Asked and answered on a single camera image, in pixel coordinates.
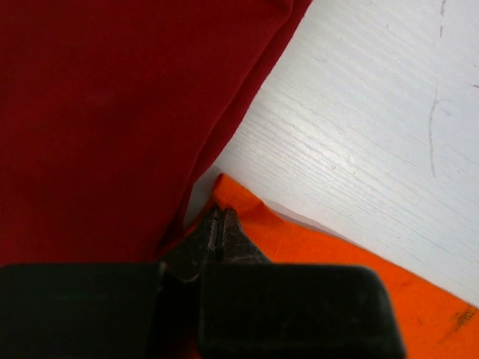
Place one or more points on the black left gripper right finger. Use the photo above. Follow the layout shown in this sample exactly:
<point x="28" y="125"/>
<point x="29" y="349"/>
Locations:
<point x="252" y="308"/>

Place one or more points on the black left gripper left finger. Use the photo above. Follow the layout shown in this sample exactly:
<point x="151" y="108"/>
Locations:
<point x="103" y="310"/>

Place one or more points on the orange t shirt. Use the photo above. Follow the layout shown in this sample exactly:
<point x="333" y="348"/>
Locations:
<point x="433" y="323"/>

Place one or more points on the folded dark red t shirt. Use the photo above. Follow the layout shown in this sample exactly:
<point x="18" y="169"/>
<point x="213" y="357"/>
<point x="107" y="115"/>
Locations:
<point x="111" y="110"/>

